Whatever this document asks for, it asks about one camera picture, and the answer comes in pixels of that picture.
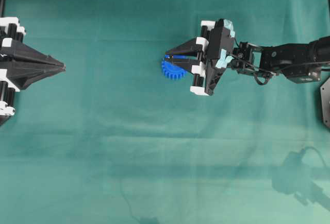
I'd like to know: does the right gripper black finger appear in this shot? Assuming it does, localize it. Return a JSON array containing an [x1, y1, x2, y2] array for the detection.
[[165, 37, 208, 57], [170, 56, 205, 75]]

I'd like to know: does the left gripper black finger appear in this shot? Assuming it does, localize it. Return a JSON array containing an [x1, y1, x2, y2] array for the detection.
[[1, 63, 66, 91], [1, 38, 65, 67]]

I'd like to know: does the blue plastic spur gear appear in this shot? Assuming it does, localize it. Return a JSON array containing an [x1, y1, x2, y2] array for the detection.
[[161, 58, 187, 80]]

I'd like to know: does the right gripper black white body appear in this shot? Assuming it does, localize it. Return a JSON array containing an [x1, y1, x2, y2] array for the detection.
[[190, 19, 235, 96]]

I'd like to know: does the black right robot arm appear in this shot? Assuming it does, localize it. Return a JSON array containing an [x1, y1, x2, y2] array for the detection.
[[164, 19, 329, 96]]

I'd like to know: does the green table cloth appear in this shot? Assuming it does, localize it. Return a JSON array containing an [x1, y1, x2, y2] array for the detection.
[[1, 0, 329, 223]]

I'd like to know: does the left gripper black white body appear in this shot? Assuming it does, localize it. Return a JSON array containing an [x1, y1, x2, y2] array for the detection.
[[1, 16, 26, 126]]

